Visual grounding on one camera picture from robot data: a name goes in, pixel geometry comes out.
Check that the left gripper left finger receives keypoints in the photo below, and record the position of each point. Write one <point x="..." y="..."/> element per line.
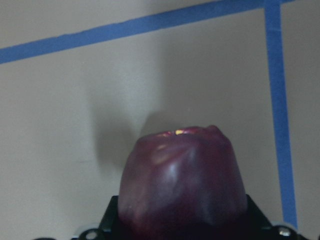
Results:
<point x="110" y="225"/>

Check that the dark red apple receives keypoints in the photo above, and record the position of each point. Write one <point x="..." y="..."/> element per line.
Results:
<point x="181" y="185"/>

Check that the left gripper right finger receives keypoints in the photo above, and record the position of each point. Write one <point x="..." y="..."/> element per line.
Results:
<point x="259" y="227"/>

